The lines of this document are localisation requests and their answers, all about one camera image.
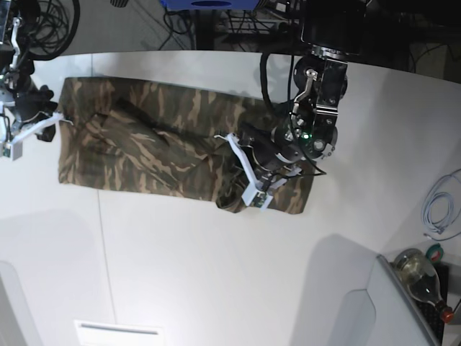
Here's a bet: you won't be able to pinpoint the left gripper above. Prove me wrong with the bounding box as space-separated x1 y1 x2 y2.
250 135 299 172

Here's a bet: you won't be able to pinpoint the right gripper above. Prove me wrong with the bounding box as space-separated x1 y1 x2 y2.
14 85 58 125

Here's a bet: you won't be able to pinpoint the camouflage t-shirt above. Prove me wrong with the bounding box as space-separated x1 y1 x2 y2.
57 76 318 216

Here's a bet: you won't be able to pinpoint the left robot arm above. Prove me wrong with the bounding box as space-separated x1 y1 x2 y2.
243 1 367 172

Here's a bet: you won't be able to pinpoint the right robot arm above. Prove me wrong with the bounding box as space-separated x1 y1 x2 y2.
1 1 57 125

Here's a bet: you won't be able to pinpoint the blue box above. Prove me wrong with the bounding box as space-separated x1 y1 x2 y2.
161 0 259 11

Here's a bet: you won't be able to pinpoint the green tape roll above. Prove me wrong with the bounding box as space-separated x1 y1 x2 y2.
426 243 444 264

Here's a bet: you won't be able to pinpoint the clear plastic bottle red cap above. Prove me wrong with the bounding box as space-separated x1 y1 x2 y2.
393 248 455 324

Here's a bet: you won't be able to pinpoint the black perforated tray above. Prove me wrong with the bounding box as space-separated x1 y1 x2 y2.
415 263 449 344

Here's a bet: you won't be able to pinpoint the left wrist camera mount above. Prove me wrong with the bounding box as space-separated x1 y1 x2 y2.
214 133 302 210

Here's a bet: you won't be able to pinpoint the coiled black cables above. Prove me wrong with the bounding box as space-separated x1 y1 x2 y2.
24 0 81 61

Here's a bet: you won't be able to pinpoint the coiled white cable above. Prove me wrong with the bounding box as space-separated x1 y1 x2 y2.
421 169 461 241

